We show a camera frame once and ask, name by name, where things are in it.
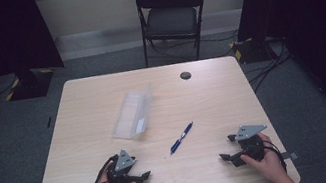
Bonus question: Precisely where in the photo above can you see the round table cable hole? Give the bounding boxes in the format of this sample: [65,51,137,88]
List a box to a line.
[178,69,193,82]

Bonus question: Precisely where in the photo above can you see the clear plastic box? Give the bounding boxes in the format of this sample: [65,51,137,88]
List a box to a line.
[103,85,161,145]

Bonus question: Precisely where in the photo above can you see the black stand base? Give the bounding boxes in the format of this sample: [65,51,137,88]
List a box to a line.
[4,63,58,103]

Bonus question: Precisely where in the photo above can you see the bundle of black floor cables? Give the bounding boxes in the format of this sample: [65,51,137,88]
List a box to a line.
[239,33,297,95]

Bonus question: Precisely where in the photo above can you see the person's right hand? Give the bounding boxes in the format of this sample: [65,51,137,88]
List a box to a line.
[236,128,291,183]

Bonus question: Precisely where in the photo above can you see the black folding chair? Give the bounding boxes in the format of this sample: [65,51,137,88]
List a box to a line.
[134,0,215,70]

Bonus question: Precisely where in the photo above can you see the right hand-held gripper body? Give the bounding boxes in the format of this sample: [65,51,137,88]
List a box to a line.
[233,121,274,165]

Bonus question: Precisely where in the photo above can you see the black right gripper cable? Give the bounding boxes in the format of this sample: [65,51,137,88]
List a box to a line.
[260,136,289,177]

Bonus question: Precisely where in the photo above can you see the blue pen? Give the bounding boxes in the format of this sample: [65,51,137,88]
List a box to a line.
[165,121,199,156]

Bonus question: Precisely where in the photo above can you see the black box with yellow tape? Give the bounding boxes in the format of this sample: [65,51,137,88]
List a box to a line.
[228,33,273,67]

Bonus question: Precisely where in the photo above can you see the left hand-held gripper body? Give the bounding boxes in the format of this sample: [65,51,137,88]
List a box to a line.
[103,147,141,183]

